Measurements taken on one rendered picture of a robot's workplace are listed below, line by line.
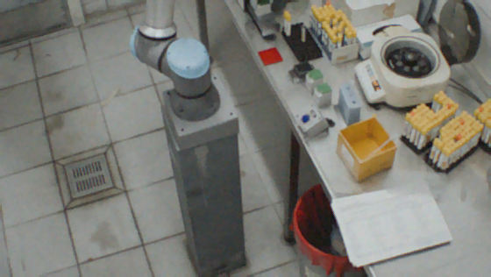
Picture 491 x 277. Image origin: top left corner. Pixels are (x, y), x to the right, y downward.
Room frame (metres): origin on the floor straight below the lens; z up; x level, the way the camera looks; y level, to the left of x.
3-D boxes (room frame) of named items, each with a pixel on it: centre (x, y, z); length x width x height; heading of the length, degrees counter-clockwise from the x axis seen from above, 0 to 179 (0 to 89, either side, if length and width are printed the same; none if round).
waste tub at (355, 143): (1.22, -0.35, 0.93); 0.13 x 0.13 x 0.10; 23
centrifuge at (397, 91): (1.54, -0.52, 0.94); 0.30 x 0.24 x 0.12; 99
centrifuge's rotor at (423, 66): (1.54, -0.54, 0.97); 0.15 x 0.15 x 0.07
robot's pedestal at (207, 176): (1.41, 0.16, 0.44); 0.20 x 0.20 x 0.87; 18
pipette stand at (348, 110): (1.40, -0.32, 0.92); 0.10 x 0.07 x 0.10; 10
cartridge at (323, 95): (1.46, -0.24, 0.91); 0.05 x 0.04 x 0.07; 108
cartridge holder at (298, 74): (1.59, -0.19, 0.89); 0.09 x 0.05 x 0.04; 109
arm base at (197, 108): (1.41, 0.16, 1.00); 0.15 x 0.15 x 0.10
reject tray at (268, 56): (1.68, -0.09, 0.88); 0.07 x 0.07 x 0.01; 18
